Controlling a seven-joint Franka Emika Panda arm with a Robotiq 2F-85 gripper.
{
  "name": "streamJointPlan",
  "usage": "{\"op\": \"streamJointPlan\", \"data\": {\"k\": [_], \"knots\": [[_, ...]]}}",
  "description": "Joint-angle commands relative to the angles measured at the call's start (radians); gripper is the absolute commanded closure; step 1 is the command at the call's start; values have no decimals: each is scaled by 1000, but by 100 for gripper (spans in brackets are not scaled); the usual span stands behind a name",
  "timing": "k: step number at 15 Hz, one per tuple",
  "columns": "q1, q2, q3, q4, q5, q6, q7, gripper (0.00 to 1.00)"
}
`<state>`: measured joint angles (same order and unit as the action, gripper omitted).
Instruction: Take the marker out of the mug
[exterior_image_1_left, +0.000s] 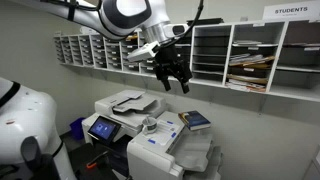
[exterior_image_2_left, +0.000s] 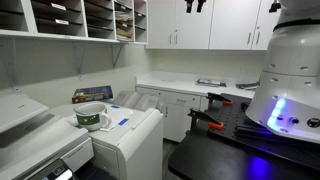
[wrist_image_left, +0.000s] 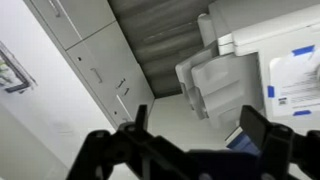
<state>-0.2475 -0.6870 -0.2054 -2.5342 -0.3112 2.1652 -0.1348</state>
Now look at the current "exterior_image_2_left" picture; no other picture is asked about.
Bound black orange clamp back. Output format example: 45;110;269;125
206;92;233;108

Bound white copier finisher unit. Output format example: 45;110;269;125
52;91;163;180

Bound white upper wall cabinets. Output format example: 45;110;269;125
146;0;280;50

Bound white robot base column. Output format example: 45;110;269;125
246;0;320;144

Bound white wall mail sorter shelf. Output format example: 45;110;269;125
0;0;148;44

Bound black orange clamp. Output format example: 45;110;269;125
189;108;224;130
206;92;233;108

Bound dark blue book box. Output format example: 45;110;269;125
72;86;113;104

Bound white paper sheet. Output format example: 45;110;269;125
69;108;133;131

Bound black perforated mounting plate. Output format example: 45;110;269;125
208;94;320;171

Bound black orange clamp front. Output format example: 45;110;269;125
189;108;224;130

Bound white office copier machine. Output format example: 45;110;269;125
0;94;94;180

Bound grey items on counter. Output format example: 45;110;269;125
235;82;259;91

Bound white lower counter cabinets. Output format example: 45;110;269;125
135;71;257;142

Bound white green ceramic mug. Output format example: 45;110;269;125
73;103;112;131

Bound blue tape strip front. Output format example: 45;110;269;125
118;118;129;126

